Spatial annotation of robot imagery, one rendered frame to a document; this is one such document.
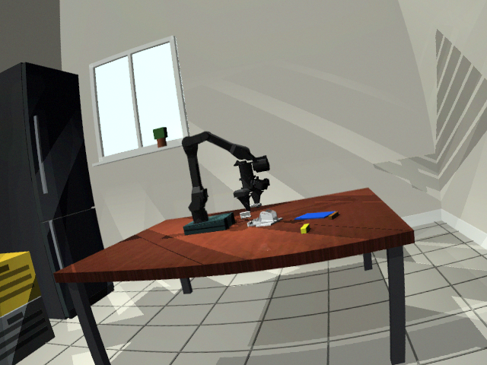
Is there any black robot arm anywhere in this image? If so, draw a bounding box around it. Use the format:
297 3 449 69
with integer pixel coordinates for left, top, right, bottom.
182 131 270 224

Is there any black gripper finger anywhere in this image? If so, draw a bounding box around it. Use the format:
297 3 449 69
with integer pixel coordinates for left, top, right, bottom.
250 191 264 204
237 195 251 211

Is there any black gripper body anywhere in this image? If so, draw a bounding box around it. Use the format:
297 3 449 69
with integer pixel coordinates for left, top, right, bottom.
234 173 261 198

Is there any orange flat bar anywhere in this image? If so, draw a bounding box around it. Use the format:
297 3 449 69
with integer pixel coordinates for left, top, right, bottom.
328 211 339 220

